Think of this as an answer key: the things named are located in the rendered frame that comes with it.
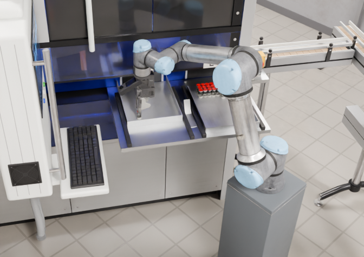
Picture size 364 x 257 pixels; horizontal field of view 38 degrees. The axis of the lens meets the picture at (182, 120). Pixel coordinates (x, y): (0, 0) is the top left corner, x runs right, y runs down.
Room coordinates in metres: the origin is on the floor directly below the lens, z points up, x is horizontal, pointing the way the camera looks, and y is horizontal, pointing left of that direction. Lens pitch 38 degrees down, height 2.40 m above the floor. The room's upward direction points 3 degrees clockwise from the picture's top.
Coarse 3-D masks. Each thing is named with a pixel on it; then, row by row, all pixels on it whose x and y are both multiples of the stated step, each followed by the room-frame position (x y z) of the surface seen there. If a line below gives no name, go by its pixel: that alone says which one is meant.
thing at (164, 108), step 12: (156, 84) 2.23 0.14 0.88; (168, 84) 2.20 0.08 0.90; (120, 96) 2.06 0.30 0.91; (132, 96) 2.11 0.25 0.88; (156, 96) 2.12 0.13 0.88; (168, 96) 2.13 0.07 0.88; (132, 108) 2.01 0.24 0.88; (156, 108) 2.02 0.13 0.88; (168, 108) 2.02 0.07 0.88; (132, 120) 1.87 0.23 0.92; (144, 120) 1.89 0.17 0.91; (156, 120) 1.90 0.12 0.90; (168, 120) 1.92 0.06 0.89; (180, 120) 1.93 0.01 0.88
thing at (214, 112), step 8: (192, 96) 2.09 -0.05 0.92; (200, 104) 2.07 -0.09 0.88; (208, 104) 2.08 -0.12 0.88; (216, 104) 2.08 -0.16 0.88; (224, 104) 2.08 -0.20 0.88; (200, 112) 2.01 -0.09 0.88; (208, 112) 2.01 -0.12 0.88; (216, 112) 2.01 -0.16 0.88; (224, 112) 2.02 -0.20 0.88; (200, 120) 1.93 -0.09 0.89; (208, 120) 1.95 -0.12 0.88; (216, 120) 1.95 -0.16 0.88; (224, 120) 1.95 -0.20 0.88; (256, 120) 1.94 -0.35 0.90; (208, 128) 1.85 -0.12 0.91; (216, 128) 1.86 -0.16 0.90; (224, 128) 1.87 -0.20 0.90; (232, 128) 1.88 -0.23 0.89
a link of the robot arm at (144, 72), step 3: (135, 69) 1.91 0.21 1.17; (138, 69) 1.90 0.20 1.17; (141, 69) 1.90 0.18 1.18; (144, 69) 1.90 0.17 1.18; (147, 69) 1.91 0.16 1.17; (150, 69) 1.93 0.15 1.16; (135, 72) 1.91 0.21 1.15; (138, 72) 1.90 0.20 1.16; (141, 72) 1.90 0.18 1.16; (144, 72) 1.90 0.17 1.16; (147, 72) 1.91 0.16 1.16; (150, 72) 1.93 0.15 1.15; (138, 75) 1.90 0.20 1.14; (141, 75) 1.90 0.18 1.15; (144, 75) 1.90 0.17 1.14; (147, 75) 1.91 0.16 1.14
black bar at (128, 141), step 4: (116, 96) 2.08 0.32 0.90; (116, 100) 2.04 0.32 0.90; (120, 104) 2.01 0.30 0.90; (120, 108) 1.98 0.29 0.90; (120, 112) 1.95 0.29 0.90; (120, 116) 1.92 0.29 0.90; (124, 116) 1.92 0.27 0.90; (124, 120) 1.89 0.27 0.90; (124, 124) 1.86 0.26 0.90; (124, 128) 1.83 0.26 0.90; (124, 132) 1.82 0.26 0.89; (128, 132) 1.81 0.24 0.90; (128, 136) 1.78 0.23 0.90; (128, 140) 1.75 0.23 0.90; (128, 144) 1.73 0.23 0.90
